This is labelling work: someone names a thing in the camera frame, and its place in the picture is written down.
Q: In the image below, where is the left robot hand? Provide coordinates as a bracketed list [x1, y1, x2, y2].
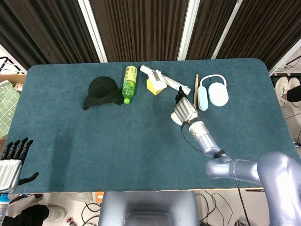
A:
[0, 137, 40, 194]

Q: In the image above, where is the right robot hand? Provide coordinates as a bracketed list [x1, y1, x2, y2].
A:
[173, 85, 199, 126]

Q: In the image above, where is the wooden drumstick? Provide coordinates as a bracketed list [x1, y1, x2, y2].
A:
[193, 73, 200, 110]

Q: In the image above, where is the silver white roll tube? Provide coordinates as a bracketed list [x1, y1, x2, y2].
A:
[140, 65, 192, 95]

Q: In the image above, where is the white folding desk lamp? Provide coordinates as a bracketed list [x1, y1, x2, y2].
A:
[197, 73, 230, 112]

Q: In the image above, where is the yellow box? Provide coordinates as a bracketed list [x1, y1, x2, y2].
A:
[146, 78, 164, 96]

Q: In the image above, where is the white handheld brush device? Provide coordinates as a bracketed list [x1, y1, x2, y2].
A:
[150, 69, 168, 90]

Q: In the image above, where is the green patterned cloth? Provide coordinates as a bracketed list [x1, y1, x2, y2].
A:
[0, 81, 21, 138]

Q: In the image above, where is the green plastic bottle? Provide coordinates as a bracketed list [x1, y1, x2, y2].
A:
[121, 65, 139, 105]

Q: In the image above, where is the grey shoe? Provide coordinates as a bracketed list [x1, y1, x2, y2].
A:
[46, 205, 68, 223]

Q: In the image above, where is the teal table cloth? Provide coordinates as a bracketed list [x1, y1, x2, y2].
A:
[6, 58, 297, 194]

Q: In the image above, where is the black cap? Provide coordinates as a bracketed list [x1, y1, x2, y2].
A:
[82, 76, 124, 111]

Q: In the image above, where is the cardboard box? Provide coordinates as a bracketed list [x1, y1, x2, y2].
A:
[0, 73, 27, 95]

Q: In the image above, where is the white sneaker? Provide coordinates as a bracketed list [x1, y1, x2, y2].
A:
[275, 76, 289, 107]
[288, 77, 301, 91]

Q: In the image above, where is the grey robot torso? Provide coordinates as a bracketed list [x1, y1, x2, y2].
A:
[98, 191, 200, 226]

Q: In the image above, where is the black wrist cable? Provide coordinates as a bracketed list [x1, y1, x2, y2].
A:
[180, 122, 206, 153]

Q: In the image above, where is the black floor cable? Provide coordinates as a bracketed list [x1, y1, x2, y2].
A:
[195, 190, 234, 224]
[236, 179, 252, 226]

